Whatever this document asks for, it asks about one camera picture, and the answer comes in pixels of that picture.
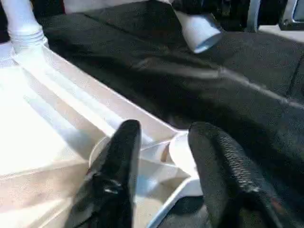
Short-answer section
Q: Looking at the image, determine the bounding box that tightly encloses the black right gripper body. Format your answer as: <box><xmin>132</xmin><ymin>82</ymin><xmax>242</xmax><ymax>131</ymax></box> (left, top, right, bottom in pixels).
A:
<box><xmin>207</xmin><ymin>0</ymin><xmax>248</xmax><ymax>29</ymax></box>

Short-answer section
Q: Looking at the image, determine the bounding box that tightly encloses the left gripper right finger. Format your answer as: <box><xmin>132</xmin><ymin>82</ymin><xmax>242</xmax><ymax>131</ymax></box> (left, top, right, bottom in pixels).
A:
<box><xmin>187</xmin><ymin>121</ymin><xmax>304</xmax><ymax>228</ymax></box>

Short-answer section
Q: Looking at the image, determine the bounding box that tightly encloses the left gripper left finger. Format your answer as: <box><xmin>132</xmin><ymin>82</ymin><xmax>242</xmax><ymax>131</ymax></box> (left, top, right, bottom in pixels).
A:
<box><xmin>63</xmin><ymin>119</ymin><xmax>143</xmax><ymax>228</ymax></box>

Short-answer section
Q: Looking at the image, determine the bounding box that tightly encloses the white plastic table leg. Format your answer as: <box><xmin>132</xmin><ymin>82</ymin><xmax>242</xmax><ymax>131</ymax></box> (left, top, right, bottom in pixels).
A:
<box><xmin>0</xmin><ymin>0</ymin><xmax>49</xmax><ymax>54</ymax></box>
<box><xmin>164</xmin><ymin>0</ymin><xmax>224</xmax><ymax>54</ymax></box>

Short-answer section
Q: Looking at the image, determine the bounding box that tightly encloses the white plastic table top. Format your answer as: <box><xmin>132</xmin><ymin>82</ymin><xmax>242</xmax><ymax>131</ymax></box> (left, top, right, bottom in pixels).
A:
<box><xmin>0</xmin><ymin>40</ymin><xmax>206</xmax><ymax>228</ymax></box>

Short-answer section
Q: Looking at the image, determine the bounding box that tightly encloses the black work mat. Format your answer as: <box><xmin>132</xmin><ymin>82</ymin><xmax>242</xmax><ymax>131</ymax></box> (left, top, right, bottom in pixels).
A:
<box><xmin>28</xmin><ymin>0</ymin><xmax>304</xmax><ymax>228</ymax></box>

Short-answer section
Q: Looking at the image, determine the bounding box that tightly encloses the white flat sheet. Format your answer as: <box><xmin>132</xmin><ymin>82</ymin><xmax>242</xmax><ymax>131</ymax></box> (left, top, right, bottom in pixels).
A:
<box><xmin>64</xmin><ymin>0</ymin><xmax>164</xmax><ymax>14</ymax></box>

